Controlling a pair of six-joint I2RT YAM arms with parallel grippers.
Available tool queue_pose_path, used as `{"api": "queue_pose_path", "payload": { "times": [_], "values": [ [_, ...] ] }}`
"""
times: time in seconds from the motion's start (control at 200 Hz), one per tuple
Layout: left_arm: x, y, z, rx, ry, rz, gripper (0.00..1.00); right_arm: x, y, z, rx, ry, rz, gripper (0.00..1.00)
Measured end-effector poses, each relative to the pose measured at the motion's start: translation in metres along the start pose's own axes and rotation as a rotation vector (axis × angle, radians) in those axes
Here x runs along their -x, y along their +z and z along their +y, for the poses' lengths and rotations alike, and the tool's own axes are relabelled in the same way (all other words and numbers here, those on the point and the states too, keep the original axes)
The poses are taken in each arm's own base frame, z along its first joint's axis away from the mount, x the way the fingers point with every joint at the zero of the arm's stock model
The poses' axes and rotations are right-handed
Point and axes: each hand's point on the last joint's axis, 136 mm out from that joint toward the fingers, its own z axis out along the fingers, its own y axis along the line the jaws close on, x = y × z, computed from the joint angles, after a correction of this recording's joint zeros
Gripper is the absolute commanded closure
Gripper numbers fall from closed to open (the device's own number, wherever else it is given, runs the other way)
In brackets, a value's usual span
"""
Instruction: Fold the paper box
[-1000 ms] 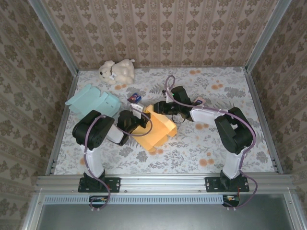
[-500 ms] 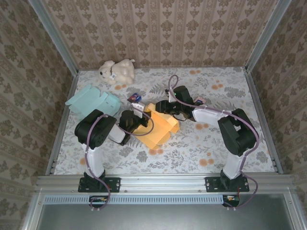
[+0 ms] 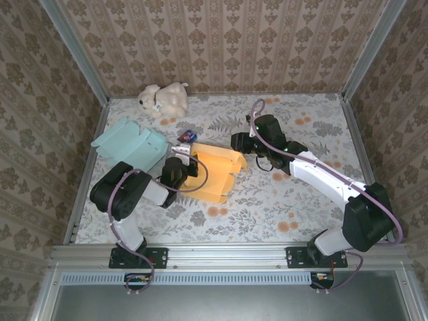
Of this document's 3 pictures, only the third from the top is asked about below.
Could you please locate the orange paper box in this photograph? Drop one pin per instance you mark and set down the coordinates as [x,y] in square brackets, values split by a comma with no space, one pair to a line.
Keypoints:
[217,167]

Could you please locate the light blue paper box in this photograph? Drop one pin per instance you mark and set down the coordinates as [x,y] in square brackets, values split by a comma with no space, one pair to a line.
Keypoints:
[133,147]

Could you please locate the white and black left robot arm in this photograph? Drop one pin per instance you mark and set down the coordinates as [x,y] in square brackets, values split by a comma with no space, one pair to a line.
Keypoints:
[120,194]

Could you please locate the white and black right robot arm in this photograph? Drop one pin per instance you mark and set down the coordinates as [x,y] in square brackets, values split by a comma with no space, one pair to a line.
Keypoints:
[334,190]

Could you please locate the blue printed tissue pack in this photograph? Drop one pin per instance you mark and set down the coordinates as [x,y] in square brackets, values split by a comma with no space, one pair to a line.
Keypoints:
[187,135]

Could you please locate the white plush dog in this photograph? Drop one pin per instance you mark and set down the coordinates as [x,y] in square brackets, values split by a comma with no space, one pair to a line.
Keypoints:
[167,98]

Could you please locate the grey metal sheet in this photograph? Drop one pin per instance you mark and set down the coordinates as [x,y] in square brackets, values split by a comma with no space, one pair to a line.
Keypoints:
[217,304]

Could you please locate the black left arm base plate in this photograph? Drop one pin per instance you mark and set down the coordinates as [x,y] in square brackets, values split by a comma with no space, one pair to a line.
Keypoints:
[157,257]

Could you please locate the aluminium side rail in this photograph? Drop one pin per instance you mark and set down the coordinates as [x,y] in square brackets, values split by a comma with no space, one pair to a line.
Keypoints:
[85,180]
[368,167]

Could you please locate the aluminium frame rail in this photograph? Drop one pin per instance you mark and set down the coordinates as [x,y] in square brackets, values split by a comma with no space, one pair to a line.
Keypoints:
[227,255]

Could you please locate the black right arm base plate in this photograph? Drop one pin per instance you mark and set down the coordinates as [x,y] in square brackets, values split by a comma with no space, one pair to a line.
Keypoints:
[296,257]

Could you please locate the aluminium corner post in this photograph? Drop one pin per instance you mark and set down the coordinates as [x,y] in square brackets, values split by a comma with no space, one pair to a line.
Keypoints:
[372,50]
[80,57]

